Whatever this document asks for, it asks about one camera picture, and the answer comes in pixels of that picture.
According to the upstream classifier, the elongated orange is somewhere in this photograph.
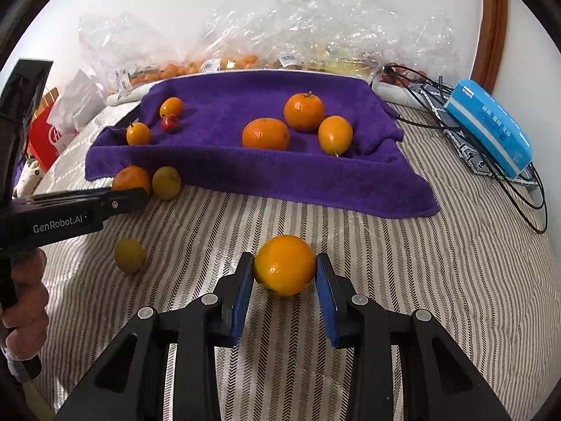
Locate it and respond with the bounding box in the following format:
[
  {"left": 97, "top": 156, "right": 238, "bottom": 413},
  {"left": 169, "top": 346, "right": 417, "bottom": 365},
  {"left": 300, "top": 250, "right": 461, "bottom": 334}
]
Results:
[{"left": 318, "top": 115, "right": 354, "bottom": 157}]

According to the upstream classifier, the tangled black cable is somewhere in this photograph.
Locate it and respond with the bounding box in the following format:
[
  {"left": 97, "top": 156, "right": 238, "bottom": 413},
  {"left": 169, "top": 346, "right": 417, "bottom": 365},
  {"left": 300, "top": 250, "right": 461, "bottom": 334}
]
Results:
[{"left": 381, "top": 64, "right": 549, "bottom": 235}]

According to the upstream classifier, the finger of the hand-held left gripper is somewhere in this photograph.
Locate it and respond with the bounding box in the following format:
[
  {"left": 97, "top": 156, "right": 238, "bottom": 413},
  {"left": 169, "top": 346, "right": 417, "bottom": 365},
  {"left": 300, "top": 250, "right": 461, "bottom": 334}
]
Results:
[{"left": 90, "top": 187, "right": 149, "bottom": 225}]

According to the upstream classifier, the yellow-green round fruit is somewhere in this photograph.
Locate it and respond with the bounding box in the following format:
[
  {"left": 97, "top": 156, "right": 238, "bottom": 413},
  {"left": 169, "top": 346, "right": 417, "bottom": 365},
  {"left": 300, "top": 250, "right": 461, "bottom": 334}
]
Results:
[
  {"left": 114, "top": 238, "right": 147, "bottom": 274},
  {"left": 151, "top": 166, "right": 182, "bottom": 201}
]

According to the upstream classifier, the white plastic bag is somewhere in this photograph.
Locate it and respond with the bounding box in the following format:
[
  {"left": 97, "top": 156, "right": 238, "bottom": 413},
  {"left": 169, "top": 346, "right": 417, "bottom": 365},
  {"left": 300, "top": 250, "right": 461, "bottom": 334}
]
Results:
[{"left": 46, "top": 69, "right": 108, "bottom": 134}]

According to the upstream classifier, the small round orange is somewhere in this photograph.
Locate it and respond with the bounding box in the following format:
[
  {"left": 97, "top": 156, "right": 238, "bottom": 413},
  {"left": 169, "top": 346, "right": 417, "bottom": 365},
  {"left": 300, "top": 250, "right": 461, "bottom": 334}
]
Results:
[{"left": 159, "top": 97, "right": 184, "bottom": 118}]

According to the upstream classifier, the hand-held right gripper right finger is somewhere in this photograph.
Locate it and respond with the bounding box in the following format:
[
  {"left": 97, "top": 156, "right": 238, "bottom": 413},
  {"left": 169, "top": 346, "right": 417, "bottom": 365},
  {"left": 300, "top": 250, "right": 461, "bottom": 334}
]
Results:
[{"left": 316, "top": 252, "right": 512, "bottom": 421}]

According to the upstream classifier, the small orange with stem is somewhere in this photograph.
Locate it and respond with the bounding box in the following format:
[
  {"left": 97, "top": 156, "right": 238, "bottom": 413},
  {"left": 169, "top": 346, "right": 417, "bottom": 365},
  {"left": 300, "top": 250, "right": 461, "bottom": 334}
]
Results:
[{"left": 126, "top": 122, "right": 152, "bottom": 146}]

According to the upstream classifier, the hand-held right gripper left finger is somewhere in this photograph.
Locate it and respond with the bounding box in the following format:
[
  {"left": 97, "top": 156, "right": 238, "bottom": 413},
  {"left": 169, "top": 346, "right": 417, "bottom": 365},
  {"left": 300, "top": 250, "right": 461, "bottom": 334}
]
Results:
[{"left": 55, "top": 251, "right": 256, "bottom": 421}]

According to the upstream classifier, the red paper shopping bag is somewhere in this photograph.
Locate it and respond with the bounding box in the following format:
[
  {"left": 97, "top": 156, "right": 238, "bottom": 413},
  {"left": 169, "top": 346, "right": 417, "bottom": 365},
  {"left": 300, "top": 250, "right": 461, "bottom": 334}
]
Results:
[{"left": 27, "top": 88, "right": 62, "bottom": 172}]

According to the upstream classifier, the clear plastic bag of oranges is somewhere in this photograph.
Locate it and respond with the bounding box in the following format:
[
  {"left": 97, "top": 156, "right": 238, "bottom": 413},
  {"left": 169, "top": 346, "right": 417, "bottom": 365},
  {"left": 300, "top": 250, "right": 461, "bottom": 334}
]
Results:
[
  {"left": 193, "top": 0, "right": 318, "bottom": 72},
  {"left": 79, "top": 13, "right": 196, "bottom": 94}
]

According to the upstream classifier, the white floral cloth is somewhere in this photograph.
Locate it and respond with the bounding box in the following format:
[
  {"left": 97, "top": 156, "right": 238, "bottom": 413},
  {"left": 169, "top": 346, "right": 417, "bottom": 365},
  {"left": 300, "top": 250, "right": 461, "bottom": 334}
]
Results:
[{"left": 13, "top": 158, "right": 47, "bottom": 198}]

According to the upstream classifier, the yellow-orange round orange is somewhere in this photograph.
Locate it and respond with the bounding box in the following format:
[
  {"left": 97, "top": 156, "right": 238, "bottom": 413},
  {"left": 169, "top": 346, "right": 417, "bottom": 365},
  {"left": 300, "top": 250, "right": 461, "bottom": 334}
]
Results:
[{"left": 254, "top": 234, "right": 317, "bottom": 297}]

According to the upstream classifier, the blue tissue pack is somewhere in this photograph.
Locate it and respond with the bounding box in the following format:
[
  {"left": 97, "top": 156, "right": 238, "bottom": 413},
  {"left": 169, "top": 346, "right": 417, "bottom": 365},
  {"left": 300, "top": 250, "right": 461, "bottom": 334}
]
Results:
[{"left": 444, "top": 80, "right": 534, "bottom": 180}]

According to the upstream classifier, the medium round orange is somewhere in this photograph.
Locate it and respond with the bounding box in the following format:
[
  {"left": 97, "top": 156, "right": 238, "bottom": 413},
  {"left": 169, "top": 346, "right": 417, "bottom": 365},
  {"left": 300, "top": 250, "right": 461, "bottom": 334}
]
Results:
[{"left": 111, "top": 165, "right": 153, "bottom": 193}]

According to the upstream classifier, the wooden door frame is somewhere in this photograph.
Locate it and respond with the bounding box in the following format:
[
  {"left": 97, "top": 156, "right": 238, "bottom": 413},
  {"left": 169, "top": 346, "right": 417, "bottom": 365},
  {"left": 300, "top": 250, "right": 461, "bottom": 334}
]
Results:
[{"left": 471, "top": 0, "right": 509, "bottom": 93}]

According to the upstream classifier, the purple towel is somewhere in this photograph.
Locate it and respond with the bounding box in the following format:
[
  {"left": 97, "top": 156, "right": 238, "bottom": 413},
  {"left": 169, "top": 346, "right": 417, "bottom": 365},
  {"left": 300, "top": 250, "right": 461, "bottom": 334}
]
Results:
[{"left": 85, "top": 69, "right": 441, "bottom": 220}]

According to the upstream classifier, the large wide orange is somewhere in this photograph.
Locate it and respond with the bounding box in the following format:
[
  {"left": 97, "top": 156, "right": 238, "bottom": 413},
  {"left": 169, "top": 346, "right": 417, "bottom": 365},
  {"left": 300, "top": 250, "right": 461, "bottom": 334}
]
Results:
[{"left": 242, "top": 118, "right": 291, "bottom": 151}]

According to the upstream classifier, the clear bag of yellow fruit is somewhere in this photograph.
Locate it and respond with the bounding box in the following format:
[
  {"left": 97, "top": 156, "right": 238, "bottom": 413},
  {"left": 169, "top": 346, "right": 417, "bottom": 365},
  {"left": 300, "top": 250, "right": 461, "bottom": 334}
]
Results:
[{"left": 302, "top": 0, "right": 461, "bottom": 80}]

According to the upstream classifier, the mandarin with green stem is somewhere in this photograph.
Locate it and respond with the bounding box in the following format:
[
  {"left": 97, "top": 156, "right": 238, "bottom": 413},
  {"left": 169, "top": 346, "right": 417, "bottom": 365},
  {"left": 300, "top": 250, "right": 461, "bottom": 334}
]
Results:
[{"left": 283, "top": 92, "right": 326, "bottom": 132}]

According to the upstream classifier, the person's left forearm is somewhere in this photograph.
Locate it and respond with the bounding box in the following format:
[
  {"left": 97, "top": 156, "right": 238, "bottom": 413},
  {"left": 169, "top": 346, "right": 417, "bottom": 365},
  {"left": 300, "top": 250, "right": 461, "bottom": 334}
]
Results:
[{"left": 0, "top": 351, "right": 42, "bottom": 421}]

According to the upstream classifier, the person's left hand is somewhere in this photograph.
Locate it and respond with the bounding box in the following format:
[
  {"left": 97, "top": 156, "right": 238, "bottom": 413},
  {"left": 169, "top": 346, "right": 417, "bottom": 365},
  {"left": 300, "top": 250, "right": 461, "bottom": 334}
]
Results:
[{"left": 0, "top": 248, "right": 50, "bottom": 360}]

